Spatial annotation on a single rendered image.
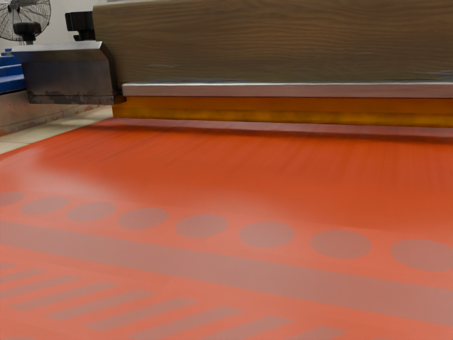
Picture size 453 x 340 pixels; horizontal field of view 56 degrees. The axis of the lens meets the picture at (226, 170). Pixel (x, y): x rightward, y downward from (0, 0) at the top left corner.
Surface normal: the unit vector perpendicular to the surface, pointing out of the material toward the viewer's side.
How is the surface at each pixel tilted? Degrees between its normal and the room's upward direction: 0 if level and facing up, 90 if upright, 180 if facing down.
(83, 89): 90
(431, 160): 0
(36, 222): 0
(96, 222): 0
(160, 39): 90
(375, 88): 90
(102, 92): 90
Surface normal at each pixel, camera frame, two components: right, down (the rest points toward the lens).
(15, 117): 0.93, 0.07
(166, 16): -0.37, 0.32
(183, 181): -0.05, -0.95
